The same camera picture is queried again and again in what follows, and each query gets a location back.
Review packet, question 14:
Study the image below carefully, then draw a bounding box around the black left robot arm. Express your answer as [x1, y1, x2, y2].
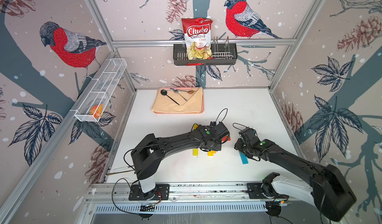
[131, 122, 230, 194]

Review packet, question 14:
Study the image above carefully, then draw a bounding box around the yellow long block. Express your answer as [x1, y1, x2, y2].
[193, 148, 199, 156]

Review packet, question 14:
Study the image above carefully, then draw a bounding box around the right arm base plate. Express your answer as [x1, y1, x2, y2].
[246, 182, 289, 199]

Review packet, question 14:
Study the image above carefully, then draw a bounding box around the aluminium rail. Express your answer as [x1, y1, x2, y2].
[87, 180, 299, 203]

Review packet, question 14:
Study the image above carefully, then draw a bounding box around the pink tray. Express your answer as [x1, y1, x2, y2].
[153, 87, 206, 115]

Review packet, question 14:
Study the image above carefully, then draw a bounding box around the wooden spoon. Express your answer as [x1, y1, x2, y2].
[174, 89, 195, 94]

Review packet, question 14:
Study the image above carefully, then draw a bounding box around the red small block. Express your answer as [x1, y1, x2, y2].
[221, 136, 231, 144]

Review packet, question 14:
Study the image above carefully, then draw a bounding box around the orange fruit in basket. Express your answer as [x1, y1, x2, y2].
[89, 104, 103, 119]

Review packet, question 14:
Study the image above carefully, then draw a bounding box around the beige folded cloth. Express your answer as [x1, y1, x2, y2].
[151, 87, 204, 114]

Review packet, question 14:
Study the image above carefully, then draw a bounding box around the black ladle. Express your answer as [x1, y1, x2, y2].
[160, 89, 180, 105]

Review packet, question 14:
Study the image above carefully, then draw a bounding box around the red cassava chips bag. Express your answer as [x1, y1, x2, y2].
[182, 18, 213, 60]

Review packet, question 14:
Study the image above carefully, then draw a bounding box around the white wire wall basket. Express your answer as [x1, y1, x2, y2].
[75, 58, 127, 123]

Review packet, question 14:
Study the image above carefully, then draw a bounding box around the black wire rack basket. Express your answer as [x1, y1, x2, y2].
[173, 39, 238, 66]

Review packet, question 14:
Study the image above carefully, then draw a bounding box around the teal long block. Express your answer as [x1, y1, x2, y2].
[239, 152, 249, 165]

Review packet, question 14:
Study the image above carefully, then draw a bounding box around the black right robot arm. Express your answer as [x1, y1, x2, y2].
[234, 127, 357, 222]

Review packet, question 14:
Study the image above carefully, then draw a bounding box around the copper spoon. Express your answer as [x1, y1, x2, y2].
[106, 170, 134, 176]

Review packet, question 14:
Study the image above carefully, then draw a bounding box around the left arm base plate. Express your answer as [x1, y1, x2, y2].
[128, 184, 170, 201]

